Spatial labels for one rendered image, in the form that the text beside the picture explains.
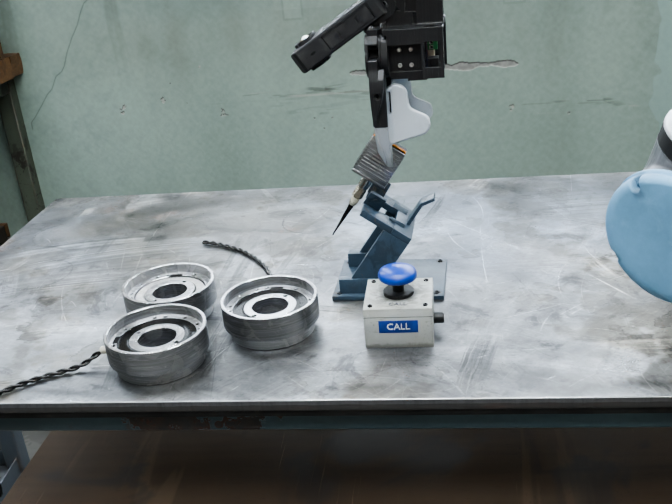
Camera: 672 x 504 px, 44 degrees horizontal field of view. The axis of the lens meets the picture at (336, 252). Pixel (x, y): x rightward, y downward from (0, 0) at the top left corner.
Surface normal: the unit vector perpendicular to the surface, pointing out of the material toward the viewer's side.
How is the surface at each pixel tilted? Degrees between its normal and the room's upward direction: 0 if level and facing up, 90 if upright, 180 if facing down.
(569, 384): 0
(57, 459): 0
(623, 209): 97
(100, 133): 90
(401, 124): 87
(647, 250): 97
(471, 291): 0
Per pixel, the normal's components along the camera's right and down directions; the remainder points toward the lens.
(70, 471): -0.09, -0.91
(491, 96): -0.11, 0.41
